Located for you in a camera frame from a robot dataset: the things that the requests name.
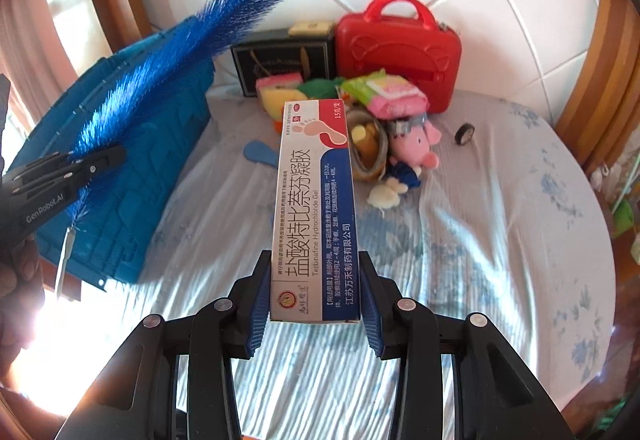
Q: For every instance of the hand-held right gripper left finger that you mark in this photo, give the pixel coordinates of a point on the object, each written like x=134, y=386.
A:
x=256, y=325

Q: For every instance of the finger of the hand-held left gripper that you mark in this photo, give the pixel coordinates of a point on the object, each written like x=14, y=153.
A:
x=35, y=172
x=95, y=165

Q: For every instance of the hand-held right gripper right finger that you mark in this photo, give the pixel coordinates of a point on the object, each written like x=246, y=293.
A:
x=372, y=325

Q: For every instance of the blue plastic crate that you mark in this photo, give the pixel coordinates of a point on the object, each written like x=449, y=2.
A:
x=165, y=135

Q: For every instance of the white red medicine box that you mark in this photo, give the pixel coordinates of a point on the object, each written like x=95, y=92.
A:
x=315, y=220

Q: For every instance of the blue bottle brush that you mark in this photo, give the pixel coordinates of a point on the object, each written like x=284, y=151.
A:
x=165, y=65

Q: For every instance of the cream rabbit plush blue dress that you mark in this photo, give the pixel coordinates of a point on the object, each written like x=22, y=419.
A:
x=402, y=175

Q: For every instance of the blue shoehorn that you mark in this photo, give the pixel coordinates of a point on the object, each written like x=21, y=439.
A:
x=260, y=154

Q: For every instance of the person's left hand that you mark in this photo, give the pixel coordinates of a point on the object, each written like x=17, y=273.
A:
x=20, y=275

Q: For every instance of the pink curtain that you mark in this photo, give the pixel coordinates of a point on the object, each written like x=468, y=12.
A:
x=45, y=45

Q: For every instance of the floral bed sheet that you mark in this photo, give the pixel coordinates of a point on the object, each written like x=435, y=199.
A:
x=475, y=245

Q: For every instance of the brown plush toy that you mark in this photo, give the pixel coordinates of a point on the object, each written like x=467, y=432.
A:
x=367, y=145

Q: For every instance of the pink pig plush blue body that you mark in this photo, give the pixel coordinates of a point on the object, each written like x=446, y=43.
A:
x=417, y=145

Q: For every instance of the yellow sponge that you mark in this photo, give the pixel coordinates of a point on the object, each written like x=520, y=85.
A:
x=280, y=102

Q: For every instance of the striped sponge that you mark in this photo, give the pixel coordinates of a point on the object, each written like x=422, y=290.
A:
x=277, y=82

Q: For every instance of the silver metal tool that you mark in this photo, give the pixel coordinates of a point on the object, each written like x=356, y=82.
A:
x=407, y=126

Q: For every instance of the black tape roll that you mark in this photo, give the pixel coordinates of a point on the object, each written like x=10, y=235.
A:
x=464, y=135

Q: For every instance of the black gift box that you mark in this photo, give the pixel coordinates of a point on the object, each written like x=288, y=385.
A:
x=280, y=62

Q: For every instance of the pink wet wipes packet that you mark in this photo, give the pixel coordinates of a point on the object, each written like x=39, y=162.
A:
x=400, y=100

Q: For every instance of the green yellow plush duck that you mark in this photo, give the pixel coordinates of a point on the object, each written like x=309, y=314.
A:
x=320, y=89

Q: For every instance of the green wet wipes packet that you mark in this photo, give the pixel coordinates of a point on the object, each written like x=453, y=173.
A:
x=365, y=87

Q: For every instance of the small beige box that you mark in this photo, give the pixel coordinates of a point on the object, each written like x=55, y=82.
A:
x=311, y=28

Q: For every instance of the green plastic item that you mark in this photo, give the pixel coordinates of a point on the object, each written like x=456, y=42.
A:
x=624, y=217

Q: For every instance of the red toy suitcase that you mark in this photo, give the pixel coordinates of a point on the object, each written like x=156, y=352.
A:
x=400, y=50

